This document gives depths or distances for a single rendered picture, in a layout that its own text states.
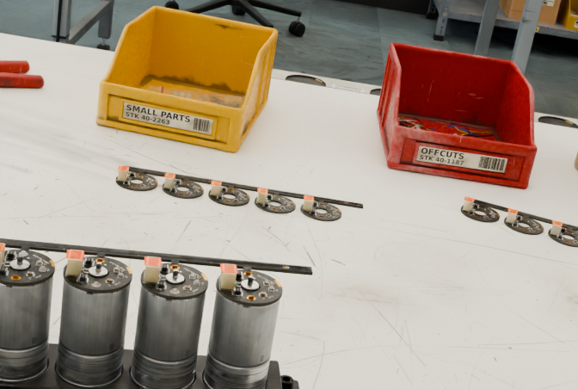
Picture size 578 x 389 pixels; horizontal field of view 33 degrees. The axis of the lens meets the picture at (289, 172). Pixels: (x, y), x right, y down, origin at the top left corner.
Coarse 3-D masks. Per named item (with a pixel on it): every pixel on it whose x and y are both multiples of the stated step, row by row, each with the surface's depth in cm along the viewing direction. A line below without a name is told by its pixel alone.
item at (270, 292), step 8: (240, 272) 38; (256, 272) 38; (240, 280) 37; (256, 280) 38; (264, 280) 38; (272, 280) 38; (240, 288) 36; (264, 288) 37; (272, 288) 37; (280, 288) 37; (224, 296) 36; (232, 296) 36; (240, 296) 36; (248, 296) 36; (256, 296) 36; (264, 296) 36; (272, 296) 37; (280, 296) 37; (248, 304) 36; (256, 304) 36; (264, 304) 36
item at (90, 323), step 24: (72, 288) 35; (72, 312) 36; (96, 312) 35; (120, 312) 36; (72, 336) 36; (96, 336) 36; (120, 336) 37; (72, 360) 36; (96, 360) 36; (120, 360) 37; (72, 384) 37; (96, 384) 37
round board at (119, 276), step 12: (84, 264) 37; (108, 264) 37; (120, 264) 37; (72, 276) 36; (84, 276) 35; (108, 276) 36; (120, 276) 36; (84, 288) 35; (96, 288) 35; (108, 288) 35; (120, 288) 36
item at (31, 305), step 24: (24, 264) 36; (0, 288) 35; (24, 288) 35; (48, 288) 36; (0, 312) 35; (24, 312) 35; (48, 312) 36; (0, 336) 36; (24, 336) 36; (48, 336) 37; (0, 360) 36; (24, 360) 36
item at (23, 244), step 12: (0, 240) 37; (12, 240) 37; (24, 240) 38; (84, 252) 37; (96, 252) 38; (108, 252) 38; (120, 252) 38; (132, 252) 38; (144, 252) 38; (156, 252) 38; (204, 264) 38; (216, 264) 38; (240, 264) 38; (252, 264) 39; (264, 264) 39; (276, 264) 39
